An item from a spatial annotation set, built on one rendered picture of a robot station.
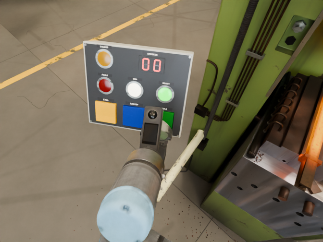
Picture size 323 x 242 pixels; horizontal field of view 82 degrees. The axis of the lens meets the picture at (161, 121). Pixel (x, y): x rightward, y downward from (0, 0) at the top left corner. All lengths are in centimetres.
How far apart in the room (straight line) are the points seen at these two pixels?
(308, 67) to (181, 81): 66
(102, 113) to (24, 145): 151
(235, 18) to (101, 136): 151
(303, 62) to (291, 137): 43
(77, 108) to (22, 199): 92
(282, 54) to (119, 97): 51
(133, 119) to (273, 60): 48
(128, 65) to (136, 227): 45
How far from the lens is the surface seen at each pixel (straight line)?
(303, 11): 63
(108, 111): 67
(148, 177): 36
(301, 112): 85
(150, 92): 61
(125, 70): 61
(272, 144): 72
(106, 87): 65
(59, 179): 181
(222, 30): 70
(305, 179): 67
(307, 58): 107
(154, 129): 46
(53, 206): 175
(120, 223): 34
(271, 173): 75
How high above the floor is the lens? 152
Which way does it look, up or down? 55 degrees down
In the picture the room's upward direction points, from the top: straight up
